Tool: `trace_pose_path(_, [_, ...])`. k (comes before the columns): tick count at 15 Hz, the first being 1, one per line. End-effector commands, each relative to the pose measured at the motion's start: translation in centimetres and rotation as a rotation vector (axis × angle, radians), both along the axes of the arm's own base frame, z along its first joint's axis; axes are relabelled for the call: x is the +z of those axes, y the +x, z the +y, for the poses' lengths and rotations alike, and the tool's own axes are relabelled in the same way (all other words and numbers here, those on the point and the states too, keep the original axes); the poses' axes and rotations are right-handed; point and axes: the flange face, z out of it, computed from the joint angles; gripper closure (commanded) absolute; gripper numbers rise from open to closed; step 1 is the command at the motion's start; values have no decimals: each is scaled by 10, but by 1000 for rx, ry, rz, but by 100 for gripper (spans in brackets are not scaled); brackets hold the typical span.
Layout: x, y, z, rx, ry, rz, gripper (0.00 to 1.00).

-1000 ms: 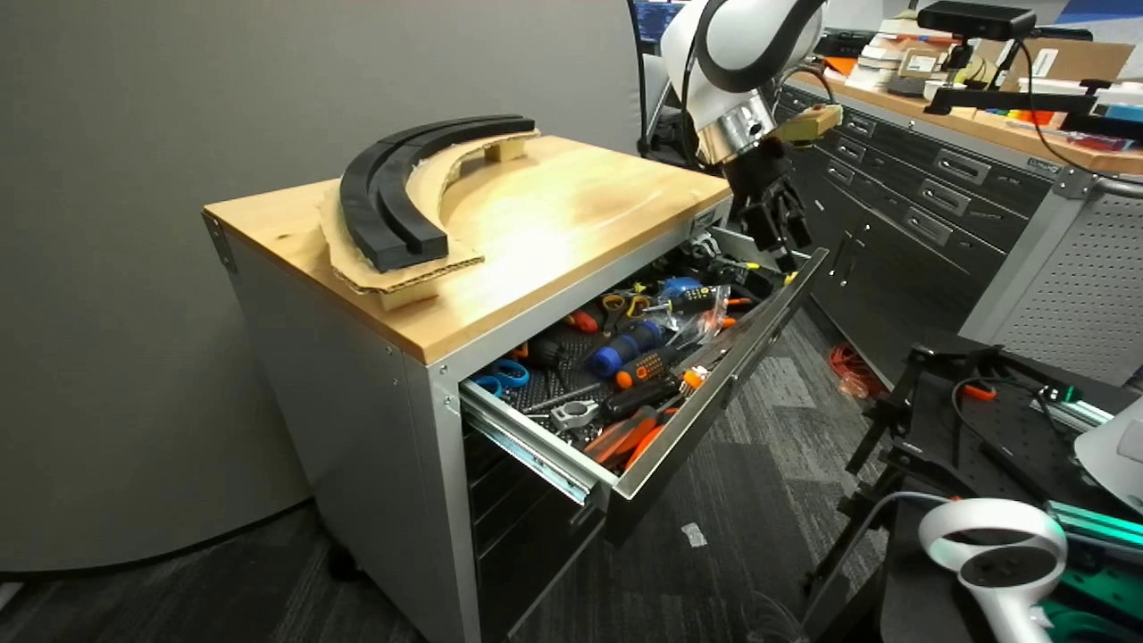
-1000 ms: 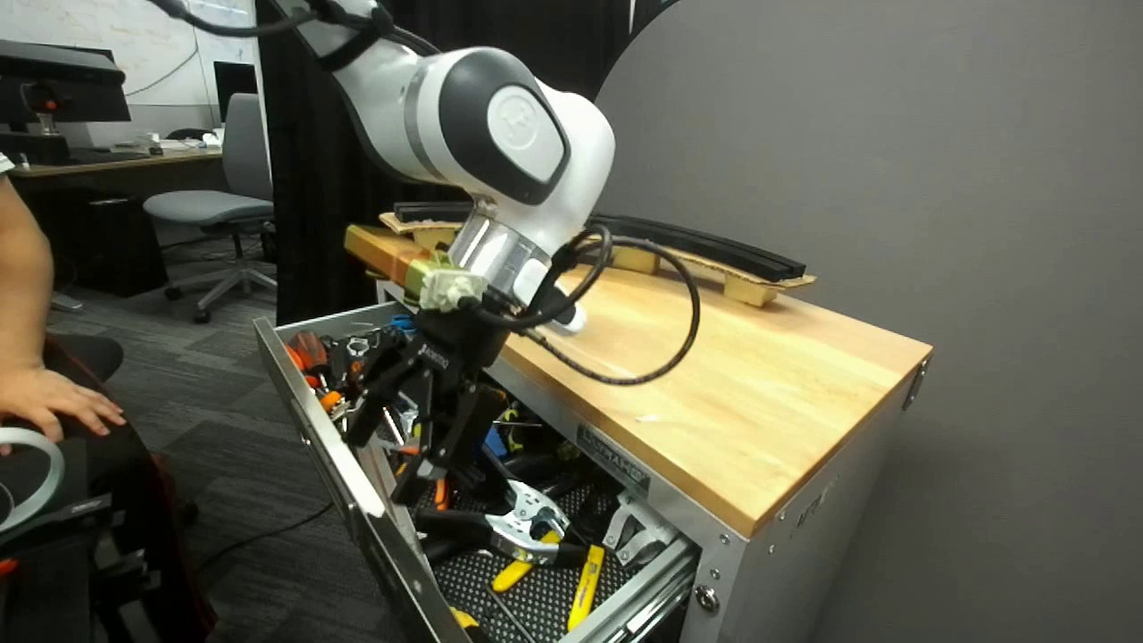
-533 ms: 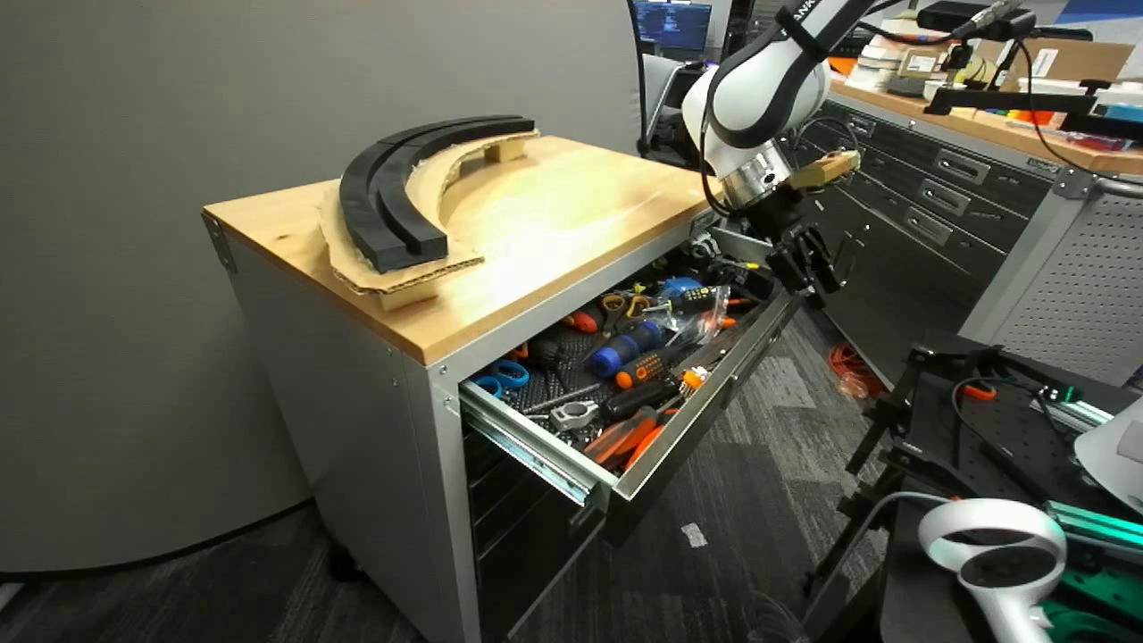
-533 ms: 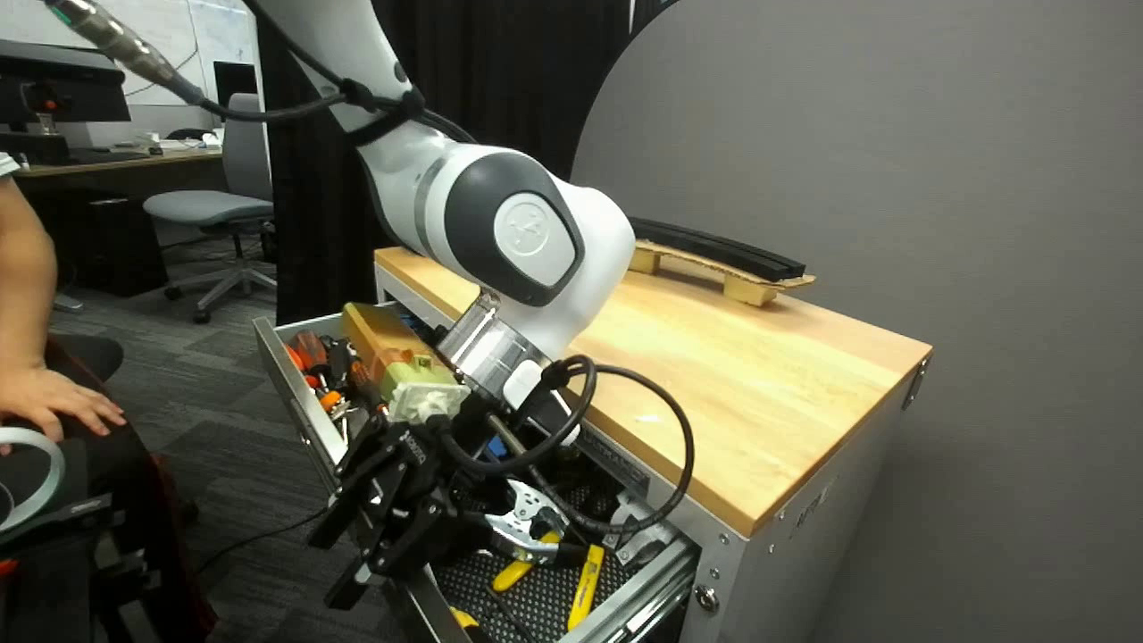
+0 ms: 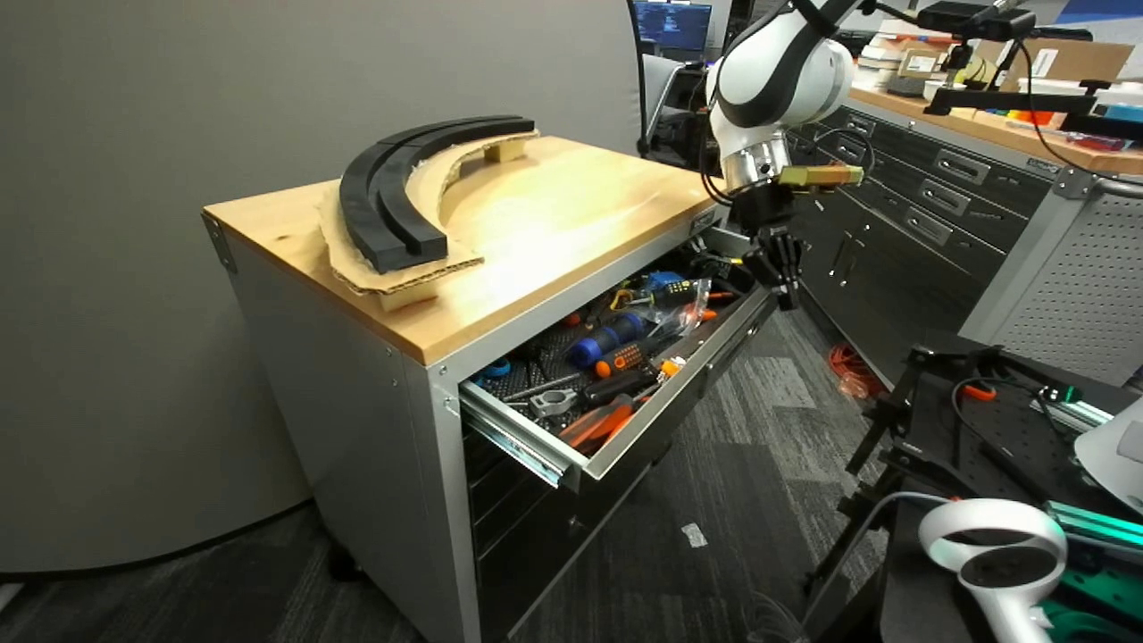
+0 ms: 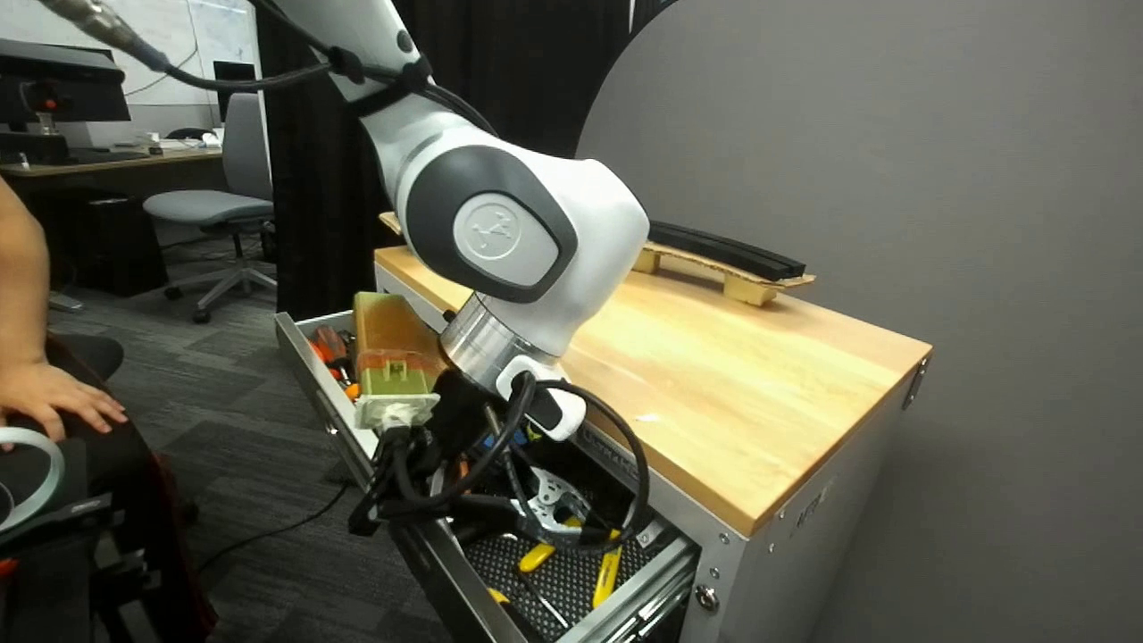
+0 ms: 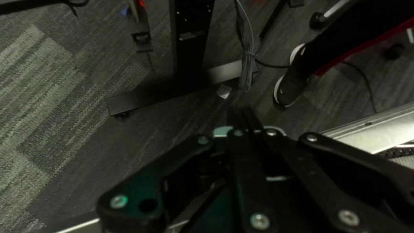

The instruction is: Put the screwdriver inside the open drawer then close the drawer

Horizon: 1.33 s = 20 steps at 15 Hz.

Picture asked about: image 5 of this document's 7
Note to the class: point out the clear plastic parts bag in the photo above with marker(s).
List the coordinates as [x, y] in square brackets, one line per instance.
[696, 301]

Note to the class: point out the steel cabinet with wood top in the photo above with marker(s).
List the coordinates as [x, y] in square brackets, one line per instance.
[359, 395]

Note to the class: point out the black tripod stand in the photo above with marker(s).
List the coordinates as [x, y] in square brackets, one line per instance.
[881, 465]

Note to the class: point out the teal flat object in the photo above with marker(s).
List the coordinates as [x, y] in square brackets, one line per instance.
[1103, 573]

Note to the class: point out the orange plastic bag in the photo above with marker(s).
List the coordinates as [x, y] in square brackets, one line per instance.
[850, 367]

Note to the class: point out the orange and black screwdriver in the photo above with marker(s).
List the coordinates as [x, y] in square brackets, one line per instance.
[620, 360]

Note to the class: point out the black workbench with drawers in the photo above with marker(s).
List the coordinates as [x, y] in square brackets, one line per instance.
[915, 225]

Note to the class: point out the white flat device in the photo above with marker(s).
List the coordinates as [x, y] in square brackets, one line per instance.
[1116, 456]

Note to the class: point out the silver metal clamp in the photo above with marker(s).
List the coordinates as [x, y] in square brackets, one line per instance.
[548, 400]

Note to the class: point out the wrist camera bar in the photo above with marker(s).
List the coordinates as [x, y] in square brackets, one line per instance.
[823, 175]

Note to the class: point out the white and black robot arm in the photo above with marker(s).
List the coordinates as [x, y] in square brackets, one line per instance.
[782, 71]

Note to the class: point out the black curved foam strip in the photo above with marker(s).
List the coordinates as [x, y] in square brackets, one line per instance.
[379, 197]

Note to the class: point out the blue computer monitor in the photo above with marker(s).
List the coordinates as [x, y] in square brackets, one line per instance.
[675, 21]

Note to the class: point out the white paper scrap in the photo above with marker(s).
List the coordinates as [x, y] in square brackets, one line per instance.
[696, 535]

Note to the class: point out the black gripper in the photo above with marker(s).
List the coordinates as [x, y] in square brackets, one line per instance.
[760, 216]

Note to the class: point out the steel tool drawer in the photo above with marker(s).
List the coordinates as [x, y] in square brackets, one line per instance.
[667, 410]

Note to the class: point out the white VR controller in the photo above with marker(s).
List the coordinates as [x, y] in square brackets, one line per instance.
[995, 557]

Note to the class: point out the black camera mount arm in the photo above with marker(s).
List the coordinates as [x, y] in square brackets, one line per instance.
[1011, 71]

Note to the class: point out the grey perforated metal panel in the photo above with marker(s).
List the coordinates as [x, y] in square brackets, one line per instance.
[1067, 278]

